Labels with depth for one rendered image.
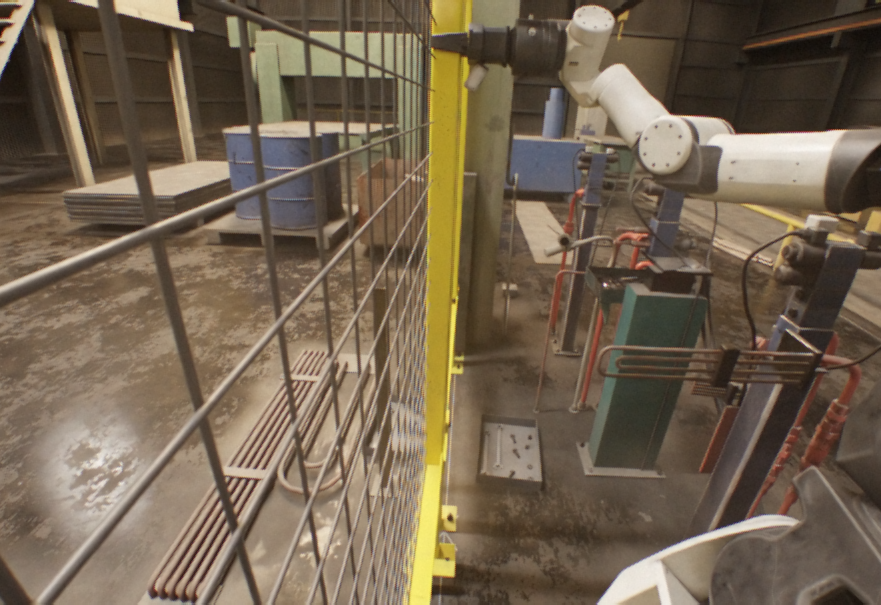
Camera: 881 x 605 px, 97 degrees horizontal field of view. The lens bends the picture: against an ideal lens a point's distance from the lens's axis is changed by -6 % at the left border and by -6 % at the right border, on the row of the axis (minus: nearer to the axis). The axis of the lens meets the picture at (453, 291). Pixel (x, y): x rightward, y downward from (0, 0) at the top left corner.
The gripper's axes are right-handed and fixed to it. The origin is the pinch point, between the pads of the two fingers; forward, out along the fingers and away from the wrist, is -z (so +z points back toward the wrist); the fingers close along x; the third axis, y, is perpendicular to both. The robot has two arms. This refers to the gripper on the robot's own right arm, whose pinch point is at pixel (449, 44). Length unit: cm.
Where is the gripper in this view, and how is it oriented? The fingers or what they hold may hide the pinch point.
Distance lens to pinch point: 82.2
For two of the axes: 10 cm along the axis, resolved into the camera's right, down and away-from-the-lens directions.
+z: 10.0, 0.6, -0.2
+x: 0.4, -4.1, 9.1
